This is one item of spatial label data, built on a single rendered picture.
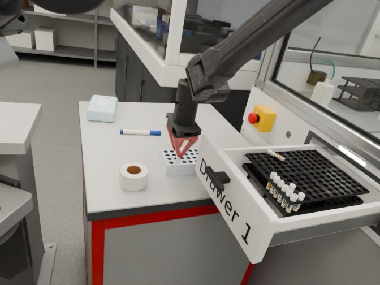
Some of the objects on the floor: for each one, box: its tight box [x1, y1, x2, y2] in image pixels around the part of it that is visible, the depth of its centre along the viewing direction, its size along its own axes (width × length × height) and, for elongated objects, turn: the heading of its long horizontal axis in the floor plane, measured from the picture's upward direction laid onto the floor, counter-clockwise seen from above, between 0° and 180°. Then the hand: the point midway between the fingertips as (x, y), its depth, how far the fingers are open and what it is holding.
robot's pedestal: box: [0, 102, 57, 285], centre depth 106 cm, size 30×30×76 cm
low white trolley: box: [78, 101, 255, 285], centre depth 116 cm, size 58×62×76 cm
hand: (178, 151), depth 77 cm, fingers open, 3 cm apart
